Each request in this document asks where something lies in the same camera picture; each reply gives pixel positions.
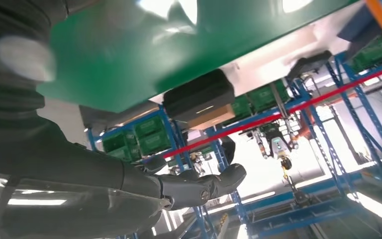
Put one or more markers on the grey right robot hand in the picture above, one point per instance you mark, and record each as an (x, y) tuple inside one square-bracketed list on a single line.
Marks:
[(79, 171)]

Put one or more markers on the green plastic crate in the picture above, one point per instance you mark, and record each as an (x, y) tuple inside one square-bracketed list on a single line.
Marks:
[(242, 107), (120, 145), (151, 135), (266, 95)]

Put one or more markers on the green table mat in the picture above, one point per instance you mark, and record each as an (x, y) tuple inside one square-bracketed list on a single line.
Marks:
[(128, 59)]

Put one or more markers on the black carrying case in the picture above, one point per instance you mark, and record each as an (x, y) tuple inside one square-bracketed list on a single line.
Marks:
[(197, 94)]

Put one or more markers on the cardboard box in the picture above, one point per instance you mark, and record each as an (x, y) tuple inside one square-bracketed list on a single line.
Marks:
[(214, 117)]

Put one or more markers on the grey humanoid robot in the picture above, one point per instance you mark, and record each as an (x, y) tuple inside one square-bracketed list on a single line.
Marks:
[(278, 145)]

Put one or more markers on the white table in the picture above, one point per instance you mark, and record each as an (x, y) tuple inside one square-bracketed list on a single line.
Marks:
[(276, 56)]

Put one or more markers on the blue and red shelving rack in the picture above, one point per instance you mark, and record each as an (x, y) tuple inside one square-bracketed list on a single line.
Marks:
[(342, 99)]

